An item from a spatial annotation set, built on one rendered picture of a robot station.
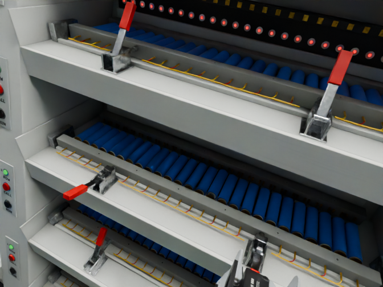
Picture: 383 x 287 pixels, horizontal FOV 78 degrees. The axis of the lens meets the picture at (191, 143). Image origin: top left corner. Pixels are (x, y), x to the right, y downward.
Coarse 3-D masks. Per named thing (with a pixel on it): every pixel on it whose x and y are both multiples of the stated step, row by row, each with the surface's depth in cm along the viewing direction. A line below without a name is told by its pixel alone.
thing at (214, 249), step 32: (64, 128) 47; (160, 128) 51; (32, 160) 43; (64, 160) 44; (256, 160) 45; (96, 192) 39; (128, 192) 40; (128, 224) 39; (160, 224) 36; (192, 224) 37; (192, 256) 36; (224, 256) 33
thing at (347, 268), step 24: (72, 144) 44; (120, 168) 41; (168, 192) 39; (192, 192) 39; (192, 216) 37; (216, 216) 37; (240, 216) 36; (288, 240) 34; (336, 264) 32; (360, 264) 32
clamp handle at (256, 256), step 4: (256, 248) 32; (256, 252) 32; (260, 252) 32; (252, 256) 32; (256, 256) 31; (260, 256) 32; (252, 260) 31; (256, 260) 31; (252, 264) 30; (256, 264) 30; (252, 268) 29; (256, 268) 29
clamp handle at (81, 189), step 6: (102, 174) 38; (96, 180) 38; (102, 180) 39; (78, 186) 35; (84, 186) 36; (90, 186) 36; (66, 192) 33; (72, 192) 34; (78, 192) 34; (66, 198) 33; (72, 198) 33
